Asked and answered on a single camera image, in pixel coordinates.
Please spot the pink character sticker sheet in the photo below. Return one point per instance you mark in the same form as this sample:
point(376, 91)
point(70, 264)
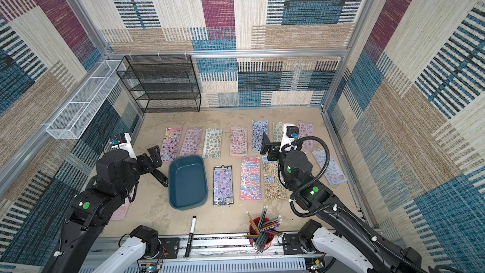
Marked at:
point(306, 129)

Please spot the white wire mesh basket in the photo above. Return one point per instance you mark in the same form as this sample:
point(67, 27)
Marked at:
point(72, 121)

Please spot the red pencil cup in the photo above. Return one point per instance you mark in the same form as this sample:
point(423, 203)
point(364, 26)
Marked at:
point(259, 233)

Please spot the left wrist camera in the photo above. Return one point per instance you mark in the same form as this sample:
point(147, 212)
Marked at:
point(122, 141)

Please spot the green dinosaur sticker sheet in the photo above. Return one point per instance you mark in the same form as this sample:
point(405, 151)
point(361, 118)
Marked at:
point(212, 144)

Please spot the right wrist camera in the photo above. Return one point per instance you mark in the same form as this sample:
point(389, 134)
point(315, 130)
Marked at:
point(290, 134)

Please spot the black wire shelf rack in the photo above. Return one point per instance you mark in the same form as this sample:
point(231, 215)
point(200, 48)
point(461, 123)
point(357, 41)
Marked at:
point(161, 83)

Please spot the green frog sticker sheet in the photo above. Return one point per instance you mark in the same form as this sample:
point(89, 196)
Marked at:
point(278, 131)

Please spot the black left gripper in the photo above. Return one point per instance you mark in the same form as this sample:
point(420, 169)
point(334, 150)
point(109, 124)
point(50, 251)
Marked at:
point(155, 156)

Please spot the teal plastic storage box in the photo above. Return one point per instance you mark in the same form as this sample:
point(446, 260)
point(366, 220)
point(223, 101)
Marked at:
point(187, 183)

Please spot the pink calculator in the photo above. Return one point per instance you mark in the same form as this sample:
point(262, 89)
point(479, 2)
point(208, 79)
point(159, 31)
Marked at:
point(122, 211)

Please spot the black marker pen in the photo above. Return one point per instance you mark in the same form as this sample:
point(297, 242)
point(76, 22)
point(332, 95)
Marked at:
point(190, 237)

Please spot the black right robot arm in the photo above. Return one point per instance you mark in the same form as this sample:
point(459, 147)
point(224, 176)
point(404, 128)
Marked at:
point(331, 228)

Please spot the purple bonbon sticker sheet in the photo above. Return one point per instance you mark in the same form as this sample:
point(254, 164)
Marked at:
point(223, 192)

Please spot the blue penguin sticker sheet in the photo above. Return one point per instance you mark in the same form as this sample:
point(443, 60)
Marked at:
point(258, 128)

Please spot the pastel sticker sheet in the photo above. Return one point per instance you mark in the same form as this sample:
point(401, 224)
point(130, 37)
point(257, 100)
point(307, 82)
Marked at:
point(334, 174)

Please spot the pink cat sticker sheet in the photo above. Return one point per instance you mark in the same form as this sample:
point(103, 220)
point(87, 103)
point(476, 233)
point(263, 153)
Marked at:
point(169, 147)

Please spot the pink bonbon sticker sheet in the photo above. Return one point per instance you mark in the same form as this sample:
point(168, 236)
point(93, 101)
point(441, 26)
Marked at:
point(238, 141)

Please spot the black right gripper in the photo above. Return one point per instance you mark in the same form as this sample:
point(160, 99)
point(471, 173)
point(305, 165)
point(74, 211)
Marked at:
point(271, 150)

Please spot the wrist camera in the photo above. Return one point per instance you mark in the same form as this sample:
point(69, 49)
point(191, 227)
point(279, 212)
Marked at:
point(122, 141)
point(290, 134)

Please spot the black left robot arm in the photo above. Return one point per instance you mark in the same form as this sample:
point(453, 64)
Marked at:
point(89, 214)

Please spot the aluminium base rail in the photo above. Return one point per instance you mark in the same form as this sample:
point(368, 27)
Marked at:
point(230, 252)

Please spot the panda sticker sheet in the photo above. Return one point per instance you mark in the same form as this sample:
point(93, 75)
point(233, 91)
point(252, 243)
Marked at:
point(274, 190)

